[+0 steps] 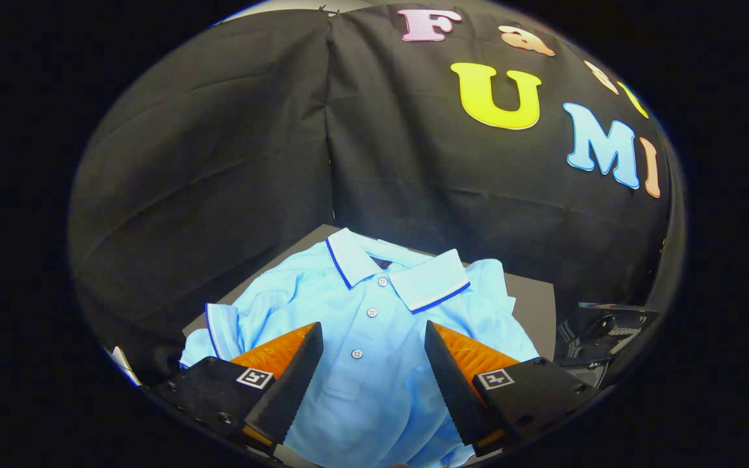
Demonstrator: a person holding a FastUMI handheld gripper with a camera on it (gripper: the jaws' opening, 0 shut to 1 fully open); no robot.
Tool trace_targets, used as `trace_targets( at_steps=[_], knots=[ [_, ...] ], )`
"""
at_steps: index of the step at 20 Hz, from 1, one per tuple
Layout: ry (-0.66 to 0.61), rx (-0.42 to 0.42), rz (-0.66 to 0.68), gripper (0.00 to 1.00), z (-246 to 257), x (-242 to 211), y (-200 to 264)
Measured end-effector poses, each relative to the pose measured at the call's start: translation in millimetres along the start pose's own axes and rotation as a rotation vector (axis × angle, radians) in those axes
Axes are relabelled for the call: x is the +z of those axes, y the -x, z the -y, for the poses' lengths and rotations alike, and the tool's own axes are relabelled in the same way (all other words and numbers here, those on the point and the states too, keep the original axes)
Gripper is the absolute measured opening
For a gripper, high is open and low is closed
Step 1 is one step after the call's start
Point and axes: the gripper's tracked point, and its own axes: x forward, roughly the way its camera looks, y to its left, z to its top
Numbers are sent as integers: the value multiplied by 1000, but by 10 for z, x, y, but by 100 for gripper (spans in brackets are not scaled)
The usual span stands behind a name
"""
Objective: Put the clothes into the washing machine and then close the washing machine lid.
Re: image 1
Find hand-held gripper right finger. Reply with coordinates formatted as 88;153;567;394
424;320;599;456

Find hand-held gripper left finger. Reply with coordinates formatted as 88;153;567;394
153;323;324;456

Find light blue polo shirt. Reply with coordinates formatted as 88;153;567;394
179;227;541;468

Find grey cabinet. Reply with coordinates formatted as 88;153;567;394
183;224;556;361

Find black backdrop cloth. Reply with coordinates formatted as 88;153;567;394
68;3;674;384

